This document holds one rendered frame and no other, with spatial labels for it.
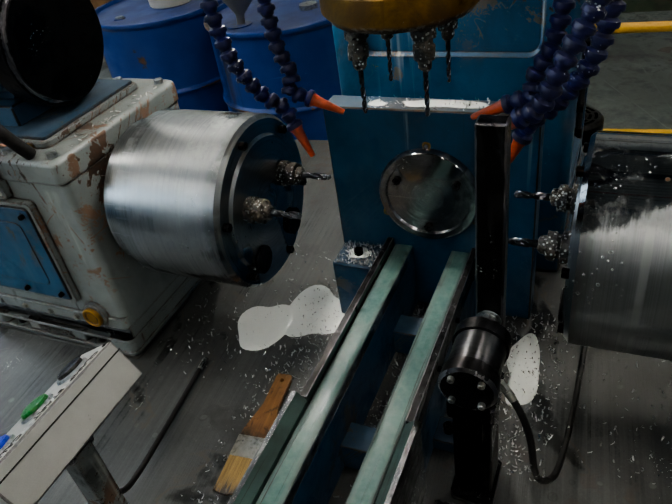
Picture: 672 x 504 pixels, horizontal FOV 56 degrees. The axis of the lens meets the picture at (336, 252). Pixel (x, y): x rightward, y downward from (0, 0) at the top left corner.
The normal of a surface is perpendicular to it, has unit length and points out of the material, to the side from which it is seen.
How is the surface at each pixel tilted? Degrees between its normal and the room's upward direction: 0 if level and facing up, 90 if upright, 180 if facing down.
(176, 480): 0
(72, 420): 58
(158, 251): 96
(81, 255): 89
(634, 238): 51
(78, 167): 90
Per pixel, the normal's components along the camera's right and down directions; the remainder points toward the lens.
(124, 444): -0.14, -0.79
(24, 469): 0.70, -0.32
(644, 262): -0.40, 0.15
